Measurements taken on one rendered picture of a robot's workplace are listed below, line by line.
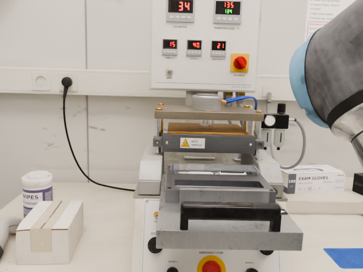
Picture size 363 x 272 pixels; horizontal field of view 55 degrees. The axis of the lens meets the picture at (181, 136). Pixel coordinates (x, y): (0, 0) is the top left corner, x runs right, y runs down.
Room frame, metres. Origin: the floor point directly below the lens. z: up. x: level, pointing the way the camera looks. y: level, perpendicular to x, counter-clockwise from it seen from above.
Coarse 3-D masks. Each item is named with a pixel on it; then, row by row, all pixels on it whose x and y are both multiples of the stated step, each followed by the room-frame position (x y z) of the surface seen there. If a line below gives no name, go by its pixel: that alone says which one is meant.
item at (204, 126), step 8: (200, 120) 0.93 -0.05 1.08; (208, 120) 0.92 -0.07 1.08; (168, 128) 0.89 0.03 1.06; (176, 128) 0.90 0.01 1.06; (184, 128) 0.90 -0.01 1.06; (192, 128) 0.91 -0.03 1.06; (200, 128) 0.91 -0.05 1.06; (208, 128) 0.91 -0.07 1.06; (216, 128) 0.92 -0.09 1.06; (224, 128) 0.92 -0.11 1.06; (232, 128) 0.93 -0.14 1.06; (240, 128) 0.93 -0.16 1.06
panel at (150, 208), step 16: (144, 208) 0.73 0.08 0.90; (144, 224) 0.71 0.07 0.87; (144, 240) 0.70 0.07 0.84; (144, 256) 0.68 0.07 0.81; (160, 256) 0.69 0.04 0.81; (176, 256) 0.69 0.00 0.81; (192, 256) 0.69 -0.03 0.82; (208, 256) 0.69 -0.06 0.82; (224, 256) 0.69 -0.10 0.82; (240, 256) 0.69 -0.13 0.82; (256, 256) 0.69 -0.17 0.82; (272, 256) 0.69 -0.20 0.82
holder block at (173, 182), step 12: (168, 168) 0.73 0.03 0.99; (168, 180) 0.65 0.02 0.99; (180, 180) 0.66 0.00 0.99; (192, 180) 0.66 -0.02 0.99; (204, 180) 0.66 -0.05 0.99; (216, 180) 0.66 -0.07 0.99; (228, 180) 0.66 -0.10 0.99; (240, 180) 0.66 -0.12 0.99; (252, 180) 0.66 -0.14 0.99; (264, 180) 0.67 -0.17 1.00; (168, 192) 0.59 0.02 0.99; (276, 192) 0.60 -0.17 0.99
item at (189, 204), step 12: (192, 204) 0.49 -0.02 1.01; (204, 204) 0.49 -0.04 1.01; (216, 204) 0.49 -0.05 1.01; (228, 204) 0.49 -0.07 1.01; (240, 204) 0.49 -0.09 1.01; (252, 204) 0.49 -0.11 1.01; (264, 204) 0.49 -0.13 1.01; (276, 204) 0.50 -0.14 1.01; (180, 216) 0.48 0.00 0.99; (192, 216) 0.48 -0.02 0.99; (204, 216) 0.48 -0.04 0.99; (216, 216) 0.48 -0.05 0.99; (228, 216) 0.48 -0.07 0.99; (240, 216) 0.48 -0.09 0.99; (252, 216) 0.49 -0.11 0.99; (264, 216) 0.49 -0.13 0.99; (276, 216) 0.49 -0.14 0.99; (180, 228) 0.48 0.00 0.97; (276, 228) 0.49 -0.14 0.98
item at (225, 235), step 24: (192, 192) 0.55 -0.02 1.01; (216, 192) 0.55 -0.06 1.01; (240, 192) 0.55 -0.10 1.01; (264, 192) 0.56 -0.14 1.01; (168, 216) 0.53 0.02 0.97; (288, 216) 0.55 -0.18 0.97; (168, 240) 0.48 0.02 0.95; (192, 240) 0.48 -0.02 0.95; (216, 240) 0.48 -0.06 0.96; (240, 240) 0.48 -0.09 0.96; (264, 240) 0.49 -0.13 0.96; (288, 240) 0.49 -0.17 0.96
